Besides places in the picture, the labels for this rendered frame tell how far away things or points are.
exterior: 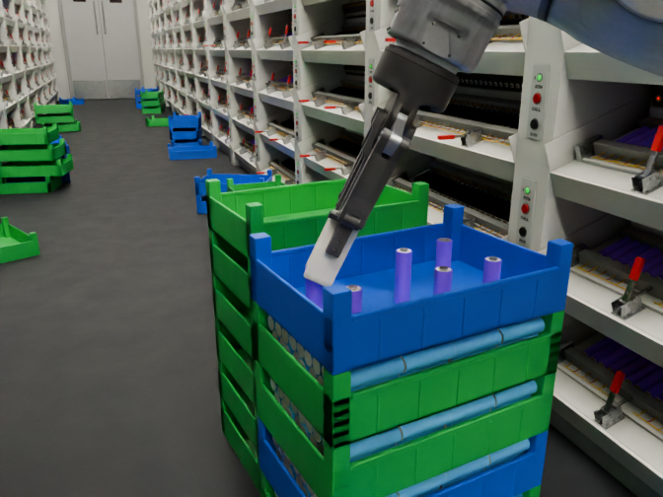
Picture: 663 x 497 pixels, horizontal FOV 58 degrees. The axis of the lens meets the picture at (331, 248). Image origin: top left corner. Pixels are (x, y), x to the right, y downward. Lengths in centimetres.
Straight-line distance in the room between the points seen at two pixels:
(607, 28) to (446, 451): 44
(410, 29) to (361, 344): 28
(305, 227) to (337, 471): 37
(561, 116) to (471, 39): 55
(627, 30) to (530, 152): 62
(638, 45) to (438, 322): 29
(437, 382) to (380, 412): 7
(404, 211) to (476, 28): 44
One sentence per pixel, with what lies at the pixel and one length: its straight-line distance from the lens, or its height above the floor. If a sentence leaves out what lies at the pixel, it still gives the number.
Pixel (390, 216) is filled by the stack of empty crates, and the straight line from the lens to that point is 92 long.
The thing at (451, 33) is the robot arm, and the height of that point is 69.
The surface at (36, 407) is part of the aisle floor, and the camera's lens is 137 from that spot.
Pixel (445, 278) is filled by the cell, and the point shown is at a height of 46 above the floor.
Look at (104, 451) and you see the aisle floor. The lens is 119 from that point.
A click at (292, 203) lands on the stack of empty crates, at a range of 105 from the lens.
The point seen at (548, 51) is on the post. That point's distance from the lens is 109.
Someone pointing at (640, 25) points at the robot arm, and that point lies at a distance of 50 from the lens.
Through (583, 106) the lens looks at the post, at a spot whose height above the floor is 59.
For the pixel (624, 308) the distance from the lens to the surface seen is 100.
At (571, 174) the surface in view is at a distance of 106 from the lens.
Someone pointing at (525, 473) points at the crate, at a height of 19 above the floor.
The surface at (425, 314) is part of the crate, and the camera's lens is 58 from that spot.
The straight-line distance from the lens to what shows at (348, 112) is 191.
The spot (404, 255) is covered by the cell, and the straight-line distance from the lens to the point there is 66.
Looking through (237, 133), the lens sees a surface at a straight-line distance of 371.
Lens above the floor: 68
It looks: 19 degrees down
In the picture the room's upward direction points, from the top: straight up
